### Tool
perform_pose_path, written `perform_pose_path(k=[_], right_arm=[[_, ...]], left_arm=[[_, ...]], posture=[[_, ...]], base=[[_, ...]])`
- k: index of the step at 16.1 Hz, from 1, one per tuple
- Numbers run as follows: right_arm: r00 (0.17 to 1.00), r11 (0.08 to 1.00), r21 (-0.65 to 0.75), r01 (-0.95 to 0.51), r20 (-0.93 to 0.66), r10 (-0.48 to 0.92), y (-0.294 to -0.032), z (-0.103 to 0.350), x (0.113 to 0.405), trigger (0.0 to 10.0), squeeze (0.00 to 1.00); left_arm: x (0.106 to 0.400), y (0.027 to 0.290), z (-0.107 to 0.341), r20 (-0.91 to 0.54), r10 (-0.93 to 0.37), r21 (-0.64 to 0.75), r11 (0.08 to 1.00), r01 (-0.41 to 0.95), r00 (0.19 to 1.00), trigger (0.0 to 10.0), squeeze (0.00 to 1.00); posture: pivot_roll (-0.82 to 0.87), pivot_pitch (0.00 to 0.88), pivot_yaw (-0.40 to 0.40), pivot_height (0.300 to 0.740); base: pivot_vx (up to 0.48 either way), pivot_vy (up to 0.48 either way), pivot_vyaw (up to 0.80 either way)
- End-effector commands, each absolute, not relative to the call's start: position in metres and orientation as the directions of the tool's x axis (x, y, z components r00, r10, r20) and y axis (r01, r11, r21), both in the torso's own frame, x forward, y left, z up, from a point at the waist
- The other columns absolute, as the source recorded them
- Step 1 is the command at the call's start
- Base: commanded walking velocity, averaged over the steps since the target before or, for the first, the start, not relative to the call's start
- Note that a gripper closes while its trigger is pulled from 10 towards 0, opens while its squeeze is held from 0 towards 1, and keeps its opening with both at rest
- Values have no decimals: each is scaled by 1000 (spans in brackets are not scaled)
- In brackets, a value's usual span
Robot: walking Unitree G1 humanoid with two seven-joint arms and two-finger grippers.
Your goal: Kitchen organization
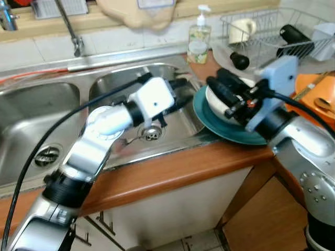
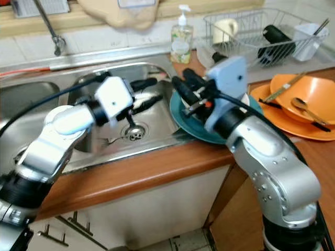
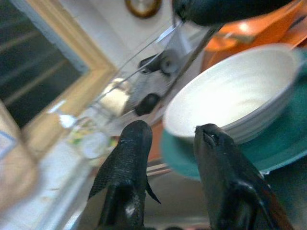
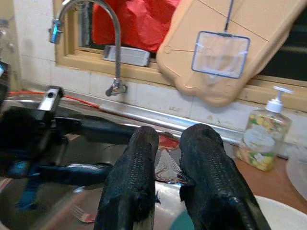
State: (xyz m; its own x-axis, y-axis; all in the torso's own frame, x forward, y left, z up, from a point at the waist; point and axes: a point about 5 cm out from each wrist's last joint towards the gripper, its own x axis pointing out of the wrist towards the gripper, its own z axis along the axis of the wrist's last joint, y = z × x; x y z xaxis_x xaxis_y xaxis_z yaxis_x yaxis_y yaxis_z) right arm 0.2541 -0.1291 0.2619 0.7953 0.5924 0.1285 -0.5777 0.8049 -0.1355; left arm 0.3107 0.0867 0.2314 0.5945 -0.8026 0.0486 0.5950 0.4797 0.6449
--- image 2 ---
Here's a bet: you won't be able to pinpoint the wire dish rack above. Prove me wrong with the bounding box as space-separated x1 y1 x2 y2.
203 7 330 69

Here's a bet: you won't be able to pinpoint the beige cloth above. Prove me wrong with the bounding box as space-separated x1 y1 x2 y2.
76 0 160 31

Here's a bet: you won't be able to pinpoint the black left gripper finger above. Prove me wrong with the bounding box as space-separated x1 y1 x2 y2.
132 94 164 115
130 77 159 91

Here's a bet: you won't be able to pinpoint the orange hose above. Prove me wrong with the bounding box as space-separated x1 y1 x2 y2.
0 65 53 77

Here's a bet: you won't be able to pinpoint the black flask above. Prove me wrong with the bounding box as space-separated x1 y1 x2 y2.
256 24 296 59

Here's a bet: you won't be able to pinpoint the black chopstick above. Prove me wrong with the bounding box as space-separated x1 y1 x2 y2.
258 98 332 132

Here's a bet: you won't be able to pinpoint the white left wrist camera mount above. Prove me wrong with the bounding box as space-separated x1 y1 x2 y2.
95 76 135 122

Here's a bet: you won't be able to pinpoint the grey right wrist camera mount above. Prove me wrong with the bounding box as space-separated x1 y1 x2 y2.
204 55 250 133

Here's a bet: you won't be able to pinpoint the cream mug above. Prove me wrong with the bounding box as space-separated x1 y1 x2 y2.
212 18 240 45

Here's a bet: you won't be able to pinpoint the chrome sink faucet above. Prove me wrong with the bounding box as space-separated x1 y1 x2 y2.
31 0 66 57

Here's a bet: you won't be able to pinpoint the orange bowl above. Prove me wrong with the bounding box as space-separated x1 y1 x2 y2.
270 74 335 124

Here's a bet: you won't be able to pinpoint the clear soap pump bottle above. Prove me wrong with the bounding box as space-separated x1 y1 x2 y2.
170 4 194 65

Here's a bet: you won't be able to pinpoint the teal plate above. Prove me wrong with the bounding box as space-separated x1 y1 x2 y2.
169 89 263 145

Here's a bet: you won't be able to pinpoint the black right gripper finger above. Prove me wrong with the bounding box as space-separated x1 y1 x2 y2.
183 67 213 93
171 76 200 105

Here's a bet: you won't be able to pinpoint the orange plate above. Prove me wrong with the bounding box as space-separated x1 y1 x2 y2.
250 84 335 142

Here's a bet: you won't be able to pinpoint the sink drain strainer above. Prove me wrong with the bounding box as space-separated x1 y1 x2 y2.
125 124 146 142

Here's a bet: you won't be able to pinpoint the bronze spoon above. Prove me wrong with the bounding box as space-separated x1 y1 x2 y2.
291 97 331 127

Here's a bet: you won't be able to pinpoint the stainless steel double sink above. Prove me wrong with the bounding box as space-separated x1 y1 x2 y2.
0 44 189 176

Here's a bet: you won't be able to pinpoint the white cutlery holder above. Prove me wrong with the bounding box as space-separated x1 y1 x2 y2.
292 22 326 62

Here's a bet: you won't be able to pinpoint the white cabinet door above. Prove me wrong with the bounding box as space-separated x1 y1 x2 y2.
31 165 236 249

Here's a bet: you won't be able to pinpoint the light patterned chopsticks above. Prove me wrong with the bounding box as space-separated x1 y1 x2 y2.
263 72 308 104

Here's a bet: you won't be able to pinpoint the white ribbed tray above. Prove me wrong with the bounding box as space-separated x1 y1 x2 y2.
13 0 70 16

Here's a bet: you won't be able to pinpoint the black round lid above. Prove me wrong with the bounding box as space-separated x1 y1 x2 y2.
212 51 229 66

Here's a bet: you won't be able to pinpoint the metal cabinet handle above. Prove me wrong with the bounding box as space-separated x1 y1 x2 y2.
49 222 79 246

